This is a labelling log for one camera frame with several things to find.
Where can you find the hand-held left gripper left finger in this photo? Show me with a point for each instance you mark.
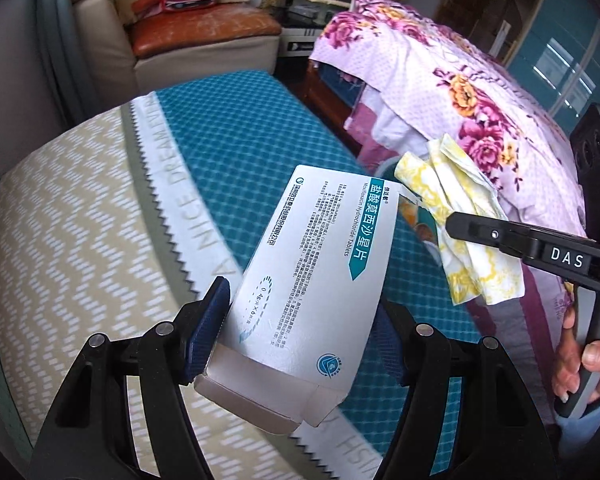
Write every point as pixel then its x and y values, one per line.
pixel 207 330

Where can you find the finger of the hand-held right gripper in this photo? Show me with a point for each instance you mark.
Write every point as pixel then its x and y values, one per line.
pixel 490 235

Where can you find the black electronic device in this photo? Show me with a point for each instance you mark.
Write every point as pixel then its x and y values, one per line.
pixel 300 45

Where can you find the grey-blue curtain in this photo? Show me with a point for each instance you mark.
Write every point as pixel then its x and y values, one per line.
pixel 55 35

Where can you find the pink floral blanket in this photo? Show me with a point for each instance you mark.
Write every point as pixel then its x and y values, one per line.
pixel 505 125

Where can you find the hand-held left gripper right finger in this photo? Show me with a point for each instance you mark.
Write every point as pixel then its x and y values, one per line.
pixel 387 345

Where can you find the brown wooden bed frame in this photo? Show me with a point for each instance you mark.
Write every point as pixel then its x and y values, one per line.
pixel 325 95

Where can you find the wooden wardrobe teal doors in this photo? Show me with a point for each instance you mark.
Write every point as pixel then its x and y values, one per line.
pixel 555 35

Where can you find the white medicine box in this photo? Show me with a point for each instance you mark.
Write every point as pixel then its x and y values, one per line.
pixel 320 260

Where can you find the grey padded headboard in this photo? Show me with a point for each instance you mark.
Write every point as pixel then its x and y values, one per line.
pixel 15 85

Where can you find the blue denim clothing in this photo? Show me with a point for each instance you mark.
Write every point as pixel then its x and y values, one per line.
pixel 580 440

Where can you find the teal and beige bed mat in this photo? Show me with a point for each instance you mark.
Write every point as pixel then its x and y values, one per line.
pixel 80 235

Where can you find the orange sofa cushion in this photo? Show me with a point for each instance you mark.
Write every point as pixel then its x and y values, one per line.
pixel 205 30

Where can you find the cream leather sofa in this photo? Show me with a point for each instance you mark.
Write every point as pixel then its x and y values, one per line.
pixel 105 25

